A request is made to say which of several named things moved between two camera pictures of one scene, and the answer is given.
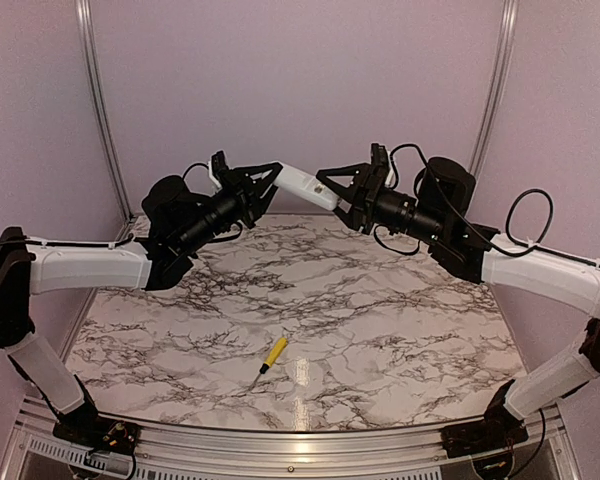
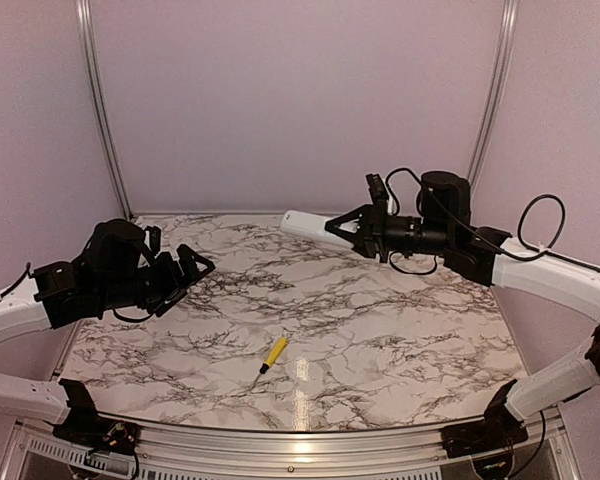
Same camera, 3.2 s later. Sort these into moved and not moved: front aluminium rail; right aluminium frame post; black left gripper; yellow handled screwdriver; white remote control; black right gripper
Moved: black right gripper; white remote control; black left gripper
Not moved: yellow handled screwdriver; front aluminium rail; right aluminium frame post
